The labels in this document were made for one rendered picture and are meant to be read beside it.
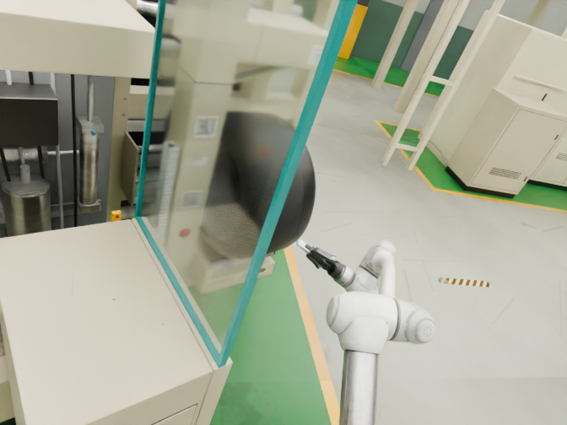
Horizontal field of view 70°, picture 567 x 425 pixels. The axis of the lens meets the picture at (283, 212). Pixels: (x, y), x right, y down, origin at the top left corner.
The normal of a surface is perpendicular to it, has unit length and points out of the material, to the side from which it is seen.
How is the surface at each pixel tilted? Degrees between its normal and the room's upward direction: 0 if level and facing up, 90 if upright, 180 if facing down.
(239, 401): 0
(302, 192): 62
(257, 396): 0
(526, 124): 90
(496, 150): 90
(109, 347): 0
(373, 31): 90
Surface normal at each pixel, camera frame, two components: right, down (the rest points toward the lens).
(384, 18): 0.18, 0.61
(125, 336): 0.29, -0.78
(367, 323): 0.13, -0.24
